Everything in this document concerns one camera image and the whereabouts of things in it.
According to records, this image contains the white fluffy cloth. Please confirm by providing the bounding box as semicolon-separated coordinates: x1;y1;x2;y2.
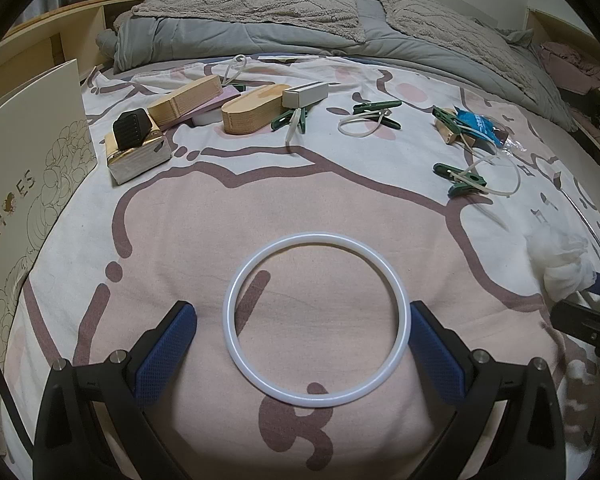
525;227;596;306

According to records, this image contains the black ribbed case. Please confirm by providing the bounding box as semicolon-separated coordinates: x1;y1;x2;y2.
112;107;153;151

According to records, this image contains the wooden shelf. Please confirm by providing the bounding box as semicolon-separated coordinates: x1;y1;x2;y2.
0;0;148;111

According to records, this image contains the small wooden block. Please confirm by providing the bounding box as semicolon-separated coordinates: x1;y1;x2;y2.
437;110;476;153

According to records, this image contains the oval wooden box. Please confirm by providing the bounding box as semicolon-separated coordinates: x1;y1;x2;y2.
221;84;293;136

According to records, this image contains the printed blanket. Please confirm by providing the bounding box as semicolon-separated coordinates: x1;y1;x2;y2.
5;55;600;480

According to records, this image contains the white printed shoe box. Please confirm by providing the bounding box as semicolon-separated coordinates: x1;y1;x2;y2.
0;58;98;441

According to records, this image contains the beige textured blanket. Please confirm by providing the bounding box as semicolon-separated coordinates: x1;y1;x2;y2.
131;0;368;43
377;0;563;111

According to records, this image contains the small white striped box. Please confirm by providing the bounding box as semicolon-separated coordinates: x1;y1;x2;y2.
281;81;328;109

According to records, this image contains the white plastic ring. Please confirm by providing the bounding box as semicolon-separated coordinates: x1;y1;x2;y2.
222;232;411;408

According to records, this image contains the gold and white box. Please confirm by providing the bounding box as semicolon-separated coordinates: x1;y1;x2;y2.
105;120;173;186

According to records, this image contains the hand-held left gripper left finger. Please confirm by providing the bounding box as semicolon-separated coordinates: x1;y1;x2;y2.
32;300;198;480

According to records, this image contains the white charging cable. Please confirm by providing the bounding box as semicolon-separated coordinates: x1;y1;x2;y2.
552;170;600;306

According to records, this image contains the pink clothes pile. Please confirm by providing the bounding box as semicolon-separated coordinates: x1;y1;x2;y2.
537;40;600;91

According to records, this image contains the grey duvet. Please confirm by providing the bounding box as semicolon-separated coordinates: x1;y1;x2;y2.
96;0;578;133

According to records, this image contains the green clothespin with white loop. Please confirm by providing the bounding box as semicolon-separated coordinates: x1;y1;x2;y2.
447;155;522;200
271;106;309;150
222;54;248;92
338;101;403;138

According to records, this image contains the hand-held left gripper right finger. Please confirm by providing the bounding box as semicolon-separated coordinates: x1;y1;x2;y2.
409;300;566;480

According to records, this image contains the blue plastic packet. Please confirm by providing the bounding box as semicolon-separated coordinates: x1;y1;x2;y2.
455;107;526;154

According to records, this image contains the rectangular wooden block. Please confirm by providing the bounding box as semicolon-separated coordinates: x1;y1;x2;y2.
146;74;226;128

